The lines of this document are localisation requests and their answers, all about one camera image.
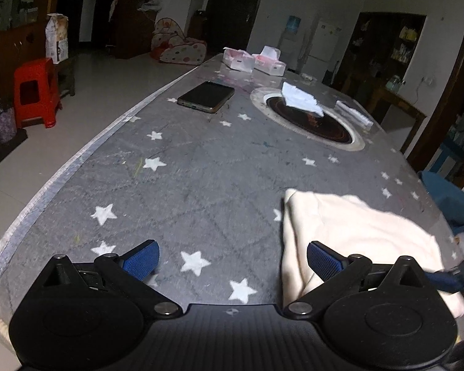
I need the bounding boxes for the white tissue paper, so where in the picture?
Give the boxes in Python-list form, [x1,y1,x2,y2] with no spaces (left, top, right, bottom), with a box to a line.
[281,82,324,117]

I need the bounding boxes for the white refrigerator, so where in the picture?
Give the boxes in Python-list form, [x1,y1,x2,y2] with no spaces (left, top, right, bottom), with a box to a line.
[303,19,343,82]

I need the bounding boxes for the flat white box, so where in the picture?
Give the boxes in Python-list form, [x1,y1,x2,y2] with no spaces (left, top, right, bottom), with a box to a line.
[334,100,374,129]

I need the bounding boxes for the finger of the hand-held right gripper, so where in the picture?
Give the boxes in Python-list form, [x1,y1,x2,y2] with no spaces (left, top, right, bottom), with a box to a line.
[429,271,462,293]

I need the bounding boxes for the wooden cabinet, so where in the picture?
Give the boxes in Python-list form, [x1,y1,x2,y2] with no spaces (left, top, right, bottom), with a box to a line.
[0,0,78,105]

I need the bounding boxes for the wooden side table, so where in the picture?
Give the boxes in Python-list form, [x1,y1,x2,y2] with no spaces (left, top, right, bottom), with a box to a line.
[342,81,428,151]

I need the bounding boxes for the blue pillow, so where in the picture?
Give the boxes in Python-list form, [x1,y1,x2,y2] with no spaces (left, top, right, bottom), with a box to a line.
[418,171,464,227]

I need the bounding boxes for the wooden door frame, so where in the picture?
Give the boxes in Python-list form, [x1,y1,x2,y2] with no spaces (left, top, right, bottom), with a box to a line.
[406,27,464,186]

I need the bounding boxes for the pink white tissue box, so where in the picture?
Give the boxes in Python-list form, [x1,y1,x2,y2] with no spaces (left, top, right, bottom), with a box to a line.
[253,45,287,76]
[222,47,255,73]

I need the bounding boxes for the dark door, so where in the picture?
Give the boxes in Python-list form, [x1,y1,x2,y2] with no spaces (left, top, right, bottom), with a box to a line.
[205,0,267,53]

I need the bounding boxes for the brown bookshelf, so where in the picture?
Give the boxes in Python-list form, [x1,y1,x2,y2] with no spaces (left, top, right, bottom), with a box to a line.
[112,0,167,58]

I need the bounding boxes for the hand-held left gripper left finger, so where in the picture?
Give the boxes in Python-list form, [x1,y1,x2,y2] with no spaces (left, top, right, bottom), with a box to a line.
[42,240,182,318]

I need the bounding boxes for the round built-in hot plate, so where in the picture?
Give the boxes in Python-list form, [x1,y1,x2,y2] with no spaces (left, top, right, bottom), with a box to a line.
[251,87,366,152]

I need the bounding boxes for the water dispenser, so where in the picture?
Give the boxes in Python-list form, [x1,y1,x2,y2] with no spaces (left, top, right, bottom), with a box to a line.
[278,15,304,60]

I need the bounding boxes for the grey star tablecloth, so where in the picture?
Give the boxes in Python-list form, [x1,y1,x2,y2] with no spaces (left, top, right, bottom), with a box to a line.
[0,53,464,356]

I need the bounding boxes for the red plastic stool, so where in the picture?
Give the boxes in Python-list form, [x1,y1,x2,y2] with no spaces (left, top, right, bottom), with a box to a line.
[13,58,62,129]

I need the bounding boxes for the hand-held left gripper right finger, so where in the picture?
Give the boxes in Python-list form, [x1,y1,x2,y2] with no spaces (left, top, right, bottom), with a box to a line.
[282,241,430,321]

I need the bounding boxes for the black smartphone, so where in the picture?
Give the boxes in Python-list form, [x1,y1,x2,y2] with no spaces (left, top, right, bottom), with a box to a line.
[177,81,236,114]

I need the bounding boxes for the printed paper bag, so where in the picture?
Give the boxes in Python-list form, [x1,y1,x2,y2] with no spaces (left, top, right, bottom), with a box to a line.
[45,13,70,64]

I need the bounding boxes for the patterned bottle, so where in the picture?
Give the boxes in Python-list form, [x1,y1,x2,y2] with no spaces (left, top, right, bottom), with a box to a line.
[0,107,17,144]

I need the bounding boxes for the blue stool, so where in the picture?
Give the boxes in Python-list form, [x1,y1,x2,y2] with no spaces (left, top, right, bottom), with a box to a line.
[433,139,464,180]

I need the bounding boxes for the cream shirt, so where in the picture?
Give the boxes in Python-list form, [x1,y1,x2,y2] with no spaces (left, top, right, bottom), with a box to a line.
[281,189,464,318]

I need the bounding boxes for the dark shelf cabinet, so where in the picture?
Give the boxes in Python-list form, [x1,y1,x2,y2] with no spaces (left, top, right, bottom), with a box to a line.
[333,11,426,97]

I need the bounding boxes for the polka dot play tent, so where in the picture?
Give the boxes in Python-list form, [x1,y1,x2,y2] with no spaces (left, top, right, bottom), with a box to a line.
[151,17,207,66]

